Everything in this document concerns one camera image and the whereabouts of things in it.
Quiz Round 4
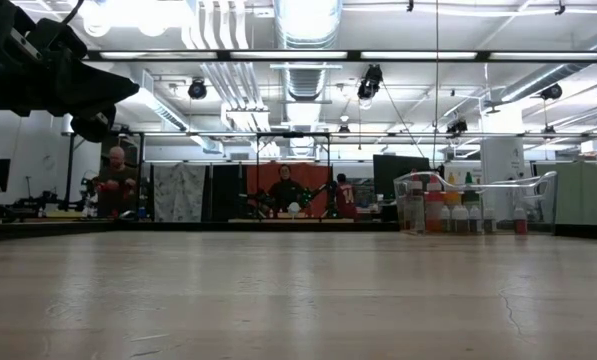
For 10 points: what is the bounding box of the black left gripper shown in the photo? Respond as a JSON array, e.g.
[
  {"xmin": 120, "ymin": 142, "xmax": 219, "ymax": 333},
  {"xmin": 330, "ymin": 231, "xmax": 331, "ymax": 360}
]
[{"xmin": 27, "ymin": 59, "xmax": 140, "ymax": 144}]

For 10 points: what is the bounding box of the large red coloring bottle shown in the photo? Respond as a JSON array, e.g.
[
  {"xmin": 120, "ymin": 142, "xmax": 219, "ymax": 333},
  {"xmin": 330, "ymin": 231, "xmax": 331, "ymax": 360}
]
[{"xmin": 408, "ymin": 169, "xmax": 426, "ymax": 234}]

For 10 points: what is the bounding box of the large red-orange coloring bottle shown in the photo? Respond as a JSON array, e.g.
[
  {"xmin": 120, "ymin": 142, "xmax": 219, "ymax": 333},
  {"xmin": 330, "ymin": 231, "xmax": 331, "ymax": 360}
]
[{"xmin": 425, "ymin": 174, "xmax": 445, "ymax": 234}]

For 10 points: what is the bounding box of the large amber coloring bottle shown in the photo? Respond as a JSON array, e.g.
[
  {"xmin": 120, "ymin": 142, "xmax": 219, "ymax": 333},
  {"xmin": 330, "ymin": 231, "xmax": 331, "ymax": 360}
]
[{"xmin": 445, "ymin": 172, "xmax": 461, "ymax": 209}]

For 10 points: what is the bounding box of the small dark dropper bottle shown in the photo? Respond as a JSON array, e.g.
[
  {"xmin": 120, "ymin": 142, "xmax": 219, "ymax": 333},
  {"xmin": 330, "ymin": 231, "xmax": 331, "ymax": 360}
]
[
  {"xmin": 482, "ymin": 207, "xmax": 498, "ymax": 235},
  {"xmin": 451, "ymin": 203, "xmax": 470, "ymax": 235},
  {"xmin": 468, "ymin": 204, "xmax": 483, "ymax": 235}
]

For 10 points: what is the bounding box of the large green coloring bottle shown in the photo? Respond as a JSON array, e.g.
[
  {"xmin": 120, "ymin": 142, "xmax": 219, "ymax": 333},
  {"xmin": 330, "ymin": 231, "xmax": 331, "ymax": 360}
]
[{"xmin": 462, "ymin": 171, "xmax": 481, "ymax": 209}]

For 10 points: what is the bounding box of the person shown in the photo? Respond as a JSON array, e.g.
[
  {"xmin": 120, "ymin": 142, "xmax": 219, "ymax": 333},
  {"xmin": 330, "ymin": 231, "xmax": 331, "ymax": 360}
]
[
  {"xmin": 267, "ymin": 163, "xmax": 309, "ymax": 216},
  {"xmin": 95, "ymin": 145, "xmax": 139, "ymax": 219},
  {"xmin": 335, "ymin": 173, "xmax": 359, "ymax": 221}
]

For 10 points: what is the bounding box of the black hanging spotlight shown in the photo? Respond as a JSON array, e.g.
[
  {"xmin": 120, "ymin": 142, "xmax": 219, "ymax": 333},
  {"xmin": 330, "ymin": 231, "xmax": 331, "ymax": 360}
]
[
  {"xmin": 356, "ymin": 63, "xmax": 384, "ymax": 101},
  {"xmin": 187, "ymin": 77, "xmax": 208, "ymax": 101},
  {"xmin": 540, "ymin": 82, "xmax": 564, "ymax": 101}
]

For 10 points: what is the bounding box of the patterned grey curtain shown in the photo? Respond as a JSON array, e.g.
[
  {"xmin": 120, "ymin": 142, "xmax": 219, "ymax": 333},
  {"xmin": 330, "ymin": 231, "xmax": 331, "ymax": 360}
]
[{"xmin": 152, "ymin": 163, "xmax": 207, "ymax": 223}]

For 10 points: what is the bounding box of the black curtain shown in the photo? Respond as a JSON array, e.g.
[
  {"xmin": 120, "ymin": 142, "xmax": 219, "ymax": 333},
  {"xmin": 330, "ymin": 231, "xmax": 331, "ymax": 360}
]
[{"xmin": 210, "ymin": 163, "xmax": 248, "ymax": 223}]

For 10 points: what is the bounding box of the orange curtain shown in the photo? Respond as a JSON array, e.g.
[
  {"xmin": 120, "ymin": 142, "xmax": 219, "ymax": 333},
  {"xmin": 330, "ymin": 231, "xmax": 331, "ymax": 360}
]
[{"xmin": 246, "ymin": 162, "xmax": 333, "ymax": 217}]

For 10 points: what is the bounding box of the black partition panel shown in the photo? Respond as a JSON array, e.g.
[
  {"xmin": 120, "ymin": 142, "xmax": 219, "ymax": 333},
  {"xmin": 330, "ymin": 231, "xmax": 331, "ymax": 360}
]
[{"xmin": 372, "ymin": 154, "xmax": 432, "ymax": 211}]

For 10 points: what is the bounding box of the white pillar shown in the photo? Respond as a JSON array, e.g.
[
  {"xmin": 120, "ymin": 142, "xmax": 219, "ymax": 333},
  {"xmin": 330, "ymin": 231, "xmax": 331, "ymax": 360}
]
[{"xmin": 480, "ymin": 135, "xmax": 527, "ymax": 224}]

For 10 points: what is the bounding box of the clear plastic container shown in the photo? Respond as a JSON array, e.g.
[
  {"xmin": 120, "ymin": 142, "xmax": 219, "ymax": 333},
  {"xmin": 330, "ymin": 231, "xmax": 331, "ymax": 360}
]
[{"xmin": 392, "ymin": 170, "xmax": 559, "ymax": 236}]

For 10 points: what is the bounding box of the pale green partition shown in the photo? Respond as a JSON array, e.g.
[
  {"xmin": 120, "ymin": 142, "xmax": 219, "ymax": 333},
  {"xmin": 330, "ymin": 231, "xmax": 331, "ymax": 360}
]
[{"xmin": 535, "ymin": 162, "xmax": 597, "ymax": 226}]

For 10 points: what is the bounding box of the white rectangular air duct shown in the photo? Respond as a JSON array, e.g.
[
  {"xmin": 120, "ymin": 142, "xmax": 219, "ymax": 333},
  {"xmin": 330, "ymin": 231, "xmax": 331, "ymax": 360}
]
[{"xmin": 117, "ymin": 69, "xmax": 224, "ymax": 155}]

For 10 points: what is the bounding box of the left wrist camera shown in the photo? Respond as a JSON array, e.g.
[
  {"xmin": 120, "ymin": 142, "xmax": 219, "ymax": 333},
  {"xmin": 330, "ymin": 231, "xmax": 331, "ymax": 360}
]
[{"xmin": 8, "ymin": 18, "xmax": 89, "ymax": 64}]

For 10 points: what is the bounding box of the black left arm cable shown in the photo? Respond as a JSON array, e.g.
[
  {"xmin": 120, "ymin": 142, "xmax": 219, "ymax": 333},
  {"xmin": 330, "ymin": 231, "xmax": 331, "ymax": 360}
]
[{"xmin": 59, "ymin": 0, "xmax": 85, "ymax": 27}]

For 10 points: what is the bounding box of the black background rig frame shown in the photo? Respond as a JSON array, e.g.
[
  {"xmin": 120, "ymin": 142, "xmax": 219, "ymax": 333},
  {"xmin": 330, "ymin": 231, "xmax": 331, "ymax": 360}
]
[
  {"xmin": 66, "ymin": 131, "xmax": 147, "ymax": 221},
  {"xmin": 255, "ymin": 131, "xmax": 332, "ymax": 221}
]

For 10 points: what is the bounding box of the silver ventilation duct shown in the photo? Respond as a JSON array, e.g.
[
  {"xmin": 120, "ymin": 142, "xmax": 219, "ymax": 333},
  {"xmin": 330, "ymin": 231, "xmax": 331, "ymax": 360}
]
[{"xmin": 272, "ymin": 0, "xmax": 344, "ymax": 156}]

